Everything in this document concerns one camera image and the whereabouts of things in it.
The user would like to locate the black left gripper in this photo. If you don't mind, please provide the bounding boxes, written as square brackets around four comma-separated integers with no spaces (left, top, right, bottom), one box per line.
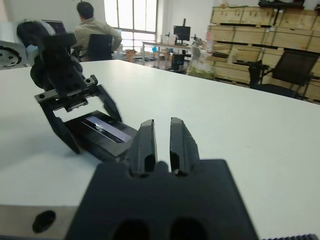
[34,49,123,155]

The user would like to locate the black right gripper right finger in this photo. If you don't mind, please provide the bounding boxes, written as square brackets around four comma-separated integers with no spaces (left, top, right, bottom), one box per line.
[168,116,201,175]

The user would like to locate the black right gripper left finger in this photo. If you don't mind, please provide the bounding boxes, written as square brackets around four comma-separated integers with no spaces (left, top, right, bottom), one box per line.
[126,118,159,176]

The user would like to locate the black box lid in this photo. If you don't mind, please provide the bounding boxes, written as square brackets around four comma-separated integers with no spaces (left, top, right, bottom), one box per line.
[63,110,139,164]

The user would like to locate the black desk chair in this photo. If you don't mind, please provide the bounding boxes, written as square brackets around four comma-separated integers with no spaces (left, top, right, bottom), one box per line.
[87,33,114,61]

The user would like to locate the yellow-green bag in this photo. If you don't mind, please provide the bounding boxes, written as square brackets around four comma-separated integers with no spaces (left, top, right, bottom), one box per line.
[186,46,216,79]

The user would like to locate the black computer tower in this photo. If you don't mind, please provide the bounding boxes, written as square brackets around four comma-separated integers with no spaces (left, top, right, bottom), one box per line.
[171,53,186,71]

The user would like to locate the person in beige jacket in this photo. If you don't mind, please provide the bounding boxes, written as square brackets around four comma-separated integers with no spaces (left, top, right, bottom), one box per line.
[71,0,123,62]

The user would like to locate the laptop screen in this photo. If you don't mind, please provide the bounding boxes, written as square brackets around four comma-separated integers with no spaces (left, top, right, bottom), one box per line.
[40,20,69,36]

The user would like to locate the wooden-top desk white legs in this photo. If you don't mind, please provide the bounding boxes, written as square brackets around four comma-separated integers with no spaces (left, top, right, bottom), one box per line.
[141,40,199,70]

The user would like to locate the window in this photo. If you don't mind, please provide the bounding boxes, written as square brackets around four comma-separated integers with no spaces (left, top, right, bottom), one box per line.
[103,0,159,49]

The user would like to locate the black computer monitor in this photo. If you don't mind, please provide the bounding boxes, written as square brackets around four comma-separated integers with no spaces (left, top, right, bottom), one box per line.
[173,18,192,42]

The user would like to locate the stacked wooden crates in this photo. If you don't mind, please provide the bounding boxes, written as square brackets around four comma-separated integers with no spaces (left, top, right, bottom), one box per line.
[206,4,320,101]

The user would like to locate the black mesh office chair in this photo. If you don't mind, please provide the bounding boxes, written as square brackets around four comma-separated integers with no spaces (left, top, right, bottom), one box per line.
[249,48,320,100]

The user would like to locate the black open case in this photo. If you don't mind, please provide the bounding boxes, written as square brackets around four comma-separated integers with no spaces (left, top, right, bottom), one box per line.
[258,0,305,9]

